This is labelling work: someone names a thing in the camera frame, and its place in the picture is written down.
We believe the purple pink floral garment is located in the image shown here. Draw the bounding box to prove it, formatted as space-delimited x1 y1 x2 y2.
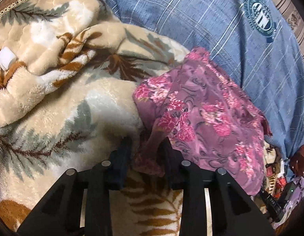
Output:
133 47 270 195

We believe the red crumpled packet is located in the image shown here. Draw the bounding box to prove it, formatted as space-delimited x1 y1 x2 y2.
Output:
263 166 287 200

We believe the lilac patterned cloth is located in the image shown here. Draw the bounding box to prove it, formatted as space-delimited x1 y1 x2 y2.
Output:
281 176 304 217

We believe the dark red plastic bag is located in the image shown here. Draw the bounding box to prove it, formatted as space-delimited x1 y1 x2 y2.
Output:
290 145 304 177

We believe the beige leaf-print fleece blanket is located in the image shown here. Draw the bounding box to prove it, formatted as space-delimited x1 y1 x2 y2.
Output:
0 0 188 235

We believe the blue plaid quilt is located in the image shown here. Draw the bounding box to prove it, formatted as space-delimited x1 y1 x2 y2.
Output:
104 0 304 158

